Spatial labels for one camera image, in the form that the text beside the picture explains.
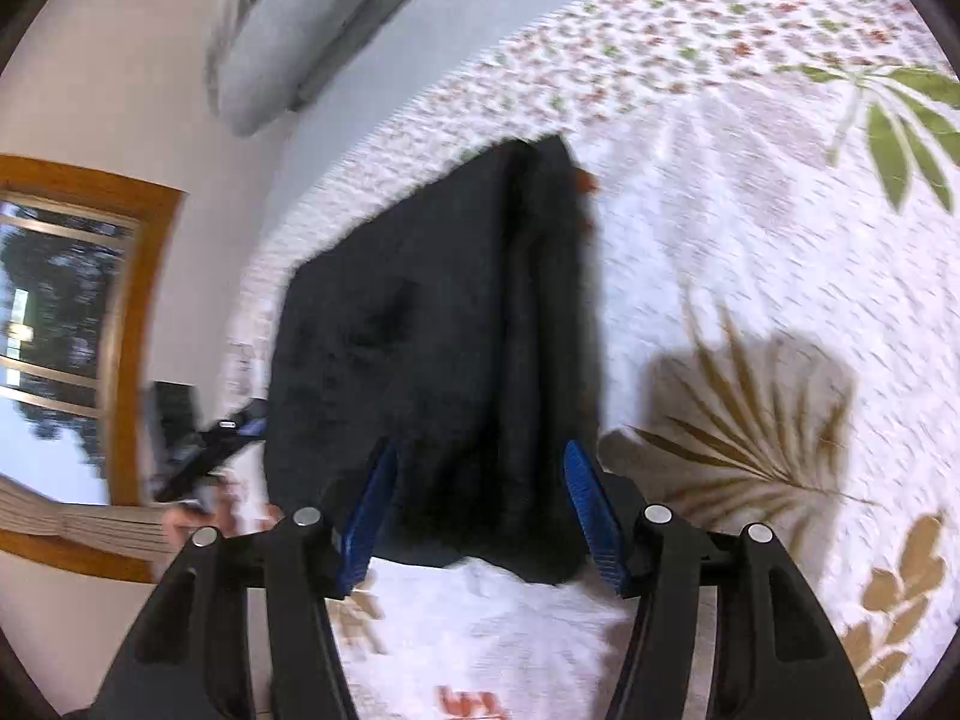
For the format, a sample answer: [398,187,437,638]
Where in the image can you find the black pants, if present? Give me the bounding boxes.
[264,133,608,587]

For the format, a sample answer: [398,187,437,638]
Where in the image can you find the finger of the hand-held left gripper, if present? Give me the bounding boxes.
[217,396,272,458]

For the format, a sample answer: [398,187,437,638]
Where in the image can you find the person's left hand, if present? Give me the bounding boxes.
[163,476,286,545]

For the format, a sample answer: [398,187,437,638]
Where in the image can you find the light grey bed sheet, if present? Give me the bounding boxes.
[266,0,758,192]

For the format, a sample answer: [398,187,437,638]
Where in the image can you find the bare wooden frame window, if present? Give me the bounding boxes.
[0,154,187,586]

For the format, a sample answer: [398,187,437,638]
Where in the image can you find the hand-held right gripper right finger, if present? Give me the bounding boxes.
[564,441,875,720]

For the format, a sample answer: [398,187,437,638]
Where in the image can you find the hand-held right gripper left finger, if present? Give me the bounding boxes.
[90,441,400,720]

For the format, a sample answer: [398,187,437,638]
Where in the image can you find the white floral blanket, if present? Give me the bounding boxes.
[225,0,960,720]

